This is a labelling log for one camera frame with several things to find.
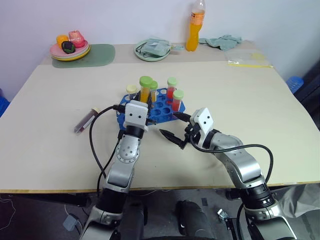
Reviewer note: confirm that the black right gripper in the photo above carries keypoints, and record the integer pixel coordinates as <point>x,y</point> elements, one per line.
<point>193,133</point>

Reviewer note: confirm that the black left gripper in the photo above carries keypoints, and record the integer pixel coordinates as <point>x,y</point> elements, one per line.
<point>150,121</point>

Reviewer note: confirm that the yellow test tube green cap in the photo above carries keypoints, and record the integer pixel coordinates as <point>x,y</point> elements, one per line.
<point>154,85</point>
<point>145,87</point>

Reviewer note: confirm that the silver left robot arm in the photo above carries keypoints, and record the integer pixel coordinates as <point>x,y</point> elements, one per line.
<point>125,152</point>

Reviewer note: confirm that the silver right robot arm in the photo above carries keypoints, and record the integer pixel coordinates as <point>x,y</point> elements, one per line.
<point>240,162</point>

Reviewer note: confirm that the test tube cream cap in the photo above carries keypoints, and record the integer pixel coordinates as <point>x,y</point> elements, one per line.
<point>131,89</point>

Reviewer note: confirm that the blue test tube rack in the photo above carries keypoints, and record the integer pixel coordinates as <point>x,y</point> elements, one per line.
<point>162,110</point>

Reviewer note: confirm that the red test tube green cap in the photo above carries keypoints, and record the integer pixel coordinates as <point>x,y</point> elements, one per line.
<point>178,98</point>
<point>172,86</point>

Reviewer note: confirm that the light green round plate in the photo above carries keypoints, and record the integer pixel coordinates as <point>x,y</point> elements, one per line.
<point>150,58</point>

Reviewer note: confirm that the clear bag with contents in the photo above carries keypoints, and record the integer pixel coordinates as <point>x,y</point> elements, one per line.
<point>153,47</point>

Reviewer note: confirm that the green placemat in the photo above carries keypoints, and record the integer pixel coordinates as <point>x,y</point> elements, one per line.
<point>102,56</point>

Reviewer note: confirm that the small green packet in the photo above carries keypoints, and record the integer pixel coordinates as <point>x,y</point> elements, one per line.
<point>177,46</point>

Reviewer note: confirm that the dark red tube cream cap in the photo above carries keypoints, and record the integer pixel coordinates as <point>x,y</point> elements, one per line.
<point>86,120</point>

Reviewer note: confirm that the yellow plate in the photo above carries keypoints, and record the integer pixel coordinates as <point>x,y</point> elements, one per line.
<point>80,57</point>

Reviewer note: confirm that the pale green plate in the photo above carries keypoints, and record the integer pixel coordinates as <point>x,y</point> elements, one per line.
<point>82,53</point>

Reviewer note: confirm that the orange drink bottle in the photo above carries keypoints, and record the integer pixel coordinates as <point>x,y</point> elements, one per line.
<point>193,32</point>

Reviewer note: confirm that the pink toy food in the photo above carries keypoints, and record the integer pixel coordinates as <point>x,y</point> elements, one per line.
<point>77,38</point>

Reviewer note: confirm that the black green toy food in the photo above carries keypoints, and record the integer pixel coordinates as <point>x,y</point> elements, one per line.
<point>68,47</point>

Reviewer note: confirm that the dark rounded shape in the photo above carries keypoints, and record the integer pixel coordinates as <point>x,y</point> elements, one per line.
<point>192,220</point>

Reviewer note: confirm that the green cloth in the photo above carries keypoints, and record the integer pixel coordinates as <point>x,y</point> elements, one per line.
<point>222,42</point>

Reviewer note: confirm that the clear zip bag yellow strip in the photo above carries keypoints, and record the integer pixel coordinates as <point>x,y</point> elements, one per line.
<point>246,58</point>

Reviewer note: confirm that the metal caster wheel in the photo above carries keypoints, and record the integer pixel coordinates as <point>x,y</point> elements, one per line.
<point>222,215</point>

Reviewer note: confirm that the pink plate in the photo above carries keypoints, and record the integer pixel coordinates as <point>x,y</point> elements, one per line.
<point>56,50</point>

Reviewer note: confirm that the orange toy food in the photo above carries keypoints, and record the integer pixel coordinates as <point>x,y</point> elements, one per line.
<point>61,39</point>

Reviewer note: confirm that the blue ribbed container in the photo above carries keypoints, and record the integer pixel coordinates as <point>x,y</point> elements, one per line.
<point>295,85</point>

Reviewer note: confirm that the black chair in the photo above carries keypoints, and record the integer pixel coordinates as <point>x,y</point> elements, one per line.
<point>310,90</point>

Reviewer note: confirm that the grey fabric cover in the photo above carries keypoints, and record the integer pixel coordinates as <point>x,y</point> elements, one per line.
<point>297,200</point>

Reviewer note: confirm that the blue crate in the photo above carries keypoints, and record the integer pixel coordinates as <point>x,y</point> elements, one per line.
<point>3,102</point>

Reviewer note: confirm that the grey power adapter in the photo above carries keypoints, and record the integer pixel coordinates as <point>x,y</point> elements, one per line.
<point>70,222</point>

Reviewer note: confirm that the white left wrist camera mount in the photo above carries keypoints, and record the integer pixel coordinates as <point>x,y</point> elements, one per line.
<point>135,115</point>

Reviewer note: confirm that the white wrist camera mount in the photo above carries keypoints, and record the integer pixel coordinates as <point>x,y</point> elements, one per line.
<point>203,120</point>
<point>135,115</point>

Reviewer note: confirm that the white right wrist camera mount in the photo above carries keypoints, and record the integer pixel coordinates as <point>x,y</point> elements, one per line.
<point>203,120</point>

